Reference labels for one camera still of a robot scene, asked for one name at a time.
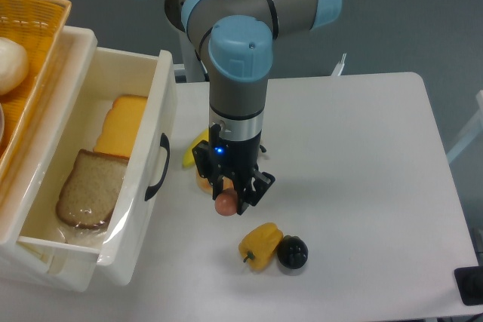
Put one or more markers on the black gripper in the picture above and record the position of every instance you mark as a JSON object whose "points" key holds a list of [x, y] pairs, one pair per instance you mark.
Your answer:
{"points": [[235, 160]]}

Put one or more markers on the brown egg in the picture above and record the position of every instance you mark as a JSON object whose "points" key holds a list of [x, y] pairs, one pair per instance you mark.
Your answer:
{"points": [[226, 202]]}

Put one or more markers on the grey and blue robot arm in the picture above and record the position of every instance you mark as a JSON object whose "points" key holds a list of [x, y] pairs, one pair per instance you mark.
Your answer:
{"points": [[233, 41]]}

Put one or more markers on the white open drawer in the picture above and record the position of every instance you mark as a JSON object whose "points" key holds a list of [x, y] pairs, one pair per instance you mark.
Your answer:
{"points": [[80, 255]]}

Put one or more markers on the white drawer cabinet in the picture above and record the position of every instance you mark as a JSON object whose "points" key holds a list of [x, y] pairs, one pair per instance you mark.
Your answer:
{"points": [[66, 73]]}

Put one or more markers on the orange glazed donut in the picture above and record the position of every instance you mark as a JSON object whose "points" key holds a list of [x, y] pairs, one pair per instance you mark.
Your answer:
{"points": [[206, 187]]}

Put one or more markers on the yellow bell pepper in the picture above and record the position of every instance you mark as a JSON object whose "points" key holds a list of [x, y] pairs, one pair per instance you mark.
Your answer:
{"points": [[258, 247]]}

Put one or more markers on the black round fruit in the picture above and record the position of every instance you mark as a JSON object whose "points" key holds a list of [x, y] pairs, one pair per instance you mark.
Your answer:
{"points": [[292, 252]]}

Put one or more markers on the orange toast slice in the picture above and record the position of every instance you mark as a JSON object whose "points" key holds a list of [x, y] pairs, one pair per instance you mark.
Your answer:
{"points": [[120, 126]]}

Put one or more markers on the brown bread slice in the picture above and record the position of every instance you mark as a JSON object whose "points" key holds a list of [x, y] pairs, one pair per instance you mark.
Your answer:
{"points": [[89, 194]]}

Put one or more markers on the black device at edge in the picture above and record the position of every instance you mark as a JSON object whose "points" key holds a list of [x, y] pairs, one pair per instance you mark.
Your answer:
{"points": [[469, 283]]}

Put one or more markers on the white round bun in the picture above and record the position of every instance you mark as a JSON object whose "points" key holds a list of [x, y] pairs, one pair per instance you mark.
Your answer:
{"points": [[14, 65]]}

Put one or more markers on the yellow wicker basket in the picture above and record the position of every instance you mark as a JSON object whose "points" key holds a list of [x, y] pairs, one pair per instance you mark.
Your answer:
{"points": [[36, 26]]}

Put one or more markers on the black drawer handle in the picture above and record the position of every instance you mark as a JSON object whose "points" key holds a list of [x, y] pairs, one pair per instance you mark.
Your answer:
{"points": [[160, 169]]}

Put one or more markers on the white bracket behind table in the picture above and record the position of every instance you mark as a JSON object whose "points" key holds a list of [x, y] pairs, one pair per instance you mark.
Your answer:
{"points": [[338, 69]]}

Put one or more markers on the white frame at right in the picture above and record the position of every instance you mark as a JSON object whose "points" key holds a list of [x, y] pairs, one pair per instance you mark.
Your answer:
{"points": [[467, 134]]}

